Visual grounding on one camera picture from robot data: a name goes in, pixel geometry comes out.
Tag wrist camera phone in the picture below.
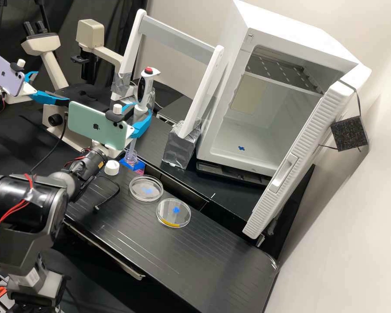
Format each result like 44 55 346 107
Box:
66 100 134 150
0 51 27 97

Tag white pipette stand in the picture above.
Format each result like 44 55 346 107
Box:
110 9 225 170

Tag blue bottle holder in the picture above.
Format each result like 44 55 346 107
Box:
118 157 146 174

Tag small bottle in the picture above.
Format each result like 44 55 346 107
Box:
123 149 139 166

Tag petri dish lid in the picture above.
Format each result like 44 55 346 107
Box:
155 197 192 228

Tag left wrist camera phone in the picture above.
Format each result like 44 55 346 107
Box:
0 51 27 97

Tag right wrist camera phone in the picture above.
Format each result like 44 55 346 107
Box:
66 100 134 150

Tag pipette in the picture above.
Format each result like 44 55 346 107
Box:
126 67 161 163

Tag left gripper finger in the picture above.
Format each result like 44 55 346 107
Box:
24 70 40 87
29 90 71 105

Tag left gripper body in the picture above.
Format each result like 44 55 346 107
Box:
4 80 37 106

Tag black platform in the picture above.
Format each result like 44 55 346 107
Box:
133 114 315 261
155 93 196 127
63 164 278 313

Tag cream microscope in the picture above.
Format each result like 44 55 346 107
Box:
20 19 126 159

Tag white incubator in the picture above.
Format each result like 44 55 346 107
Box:
195 0 362 179

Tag incubator door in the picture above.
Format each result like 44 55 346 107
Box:
242 63 373 243

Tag petri dish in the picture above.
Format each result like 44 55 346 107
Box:
129 174 165 201

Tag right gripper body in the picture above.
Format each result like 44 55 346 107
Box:
92 138 133 159

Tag black cable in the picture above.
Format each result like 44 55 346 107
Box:
28 110 69 175
80 176 121 213

